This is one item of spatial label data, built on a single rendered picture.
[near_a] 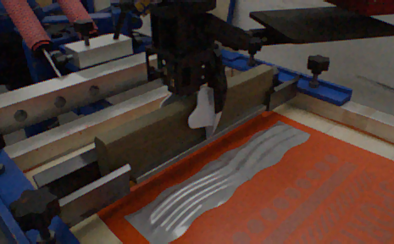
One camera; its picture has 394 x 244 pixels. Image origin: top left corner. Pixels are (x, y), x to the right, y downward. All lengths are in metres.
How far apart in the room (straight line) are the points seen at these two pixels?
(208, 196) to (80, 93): 0.31
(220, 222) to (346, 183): 0.21
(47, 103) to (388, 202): 0.56
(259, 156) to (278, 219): 0.13
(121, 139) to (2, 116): 0.24
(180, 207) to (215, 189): 0.06
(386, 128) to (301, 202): 0.24
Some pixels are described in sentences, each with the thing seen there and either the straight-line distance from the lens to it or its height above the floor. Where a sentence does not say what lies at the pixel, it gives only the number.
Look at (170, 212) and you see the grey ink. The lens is 0.46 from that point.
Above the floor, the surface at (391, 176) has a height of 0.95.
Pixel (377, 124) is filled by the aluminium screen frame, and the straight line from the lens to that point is 0.68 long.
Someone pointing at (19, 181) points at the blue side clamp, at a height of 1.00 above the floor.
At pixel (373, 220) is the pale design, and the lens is 0.51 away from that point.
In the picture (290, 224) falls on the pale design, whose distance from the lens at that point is 0.47.
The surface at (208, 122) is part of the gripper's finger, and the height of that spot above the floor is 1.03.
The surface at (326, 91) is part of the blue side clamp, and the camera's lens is 0.71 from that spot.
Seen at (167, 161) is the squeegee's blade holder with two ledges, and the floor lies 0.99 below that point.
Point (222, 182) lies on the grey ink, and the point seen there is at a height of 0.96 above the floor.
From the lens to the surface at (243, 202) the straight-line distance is 0.48.
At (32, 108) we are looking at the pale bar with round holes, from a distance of 0.63.
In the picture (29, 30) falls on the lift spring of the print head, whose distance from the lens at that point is 0.86.
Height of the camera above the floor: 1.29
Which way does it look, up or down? 32 degrees down
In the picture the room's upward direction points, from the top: straight up
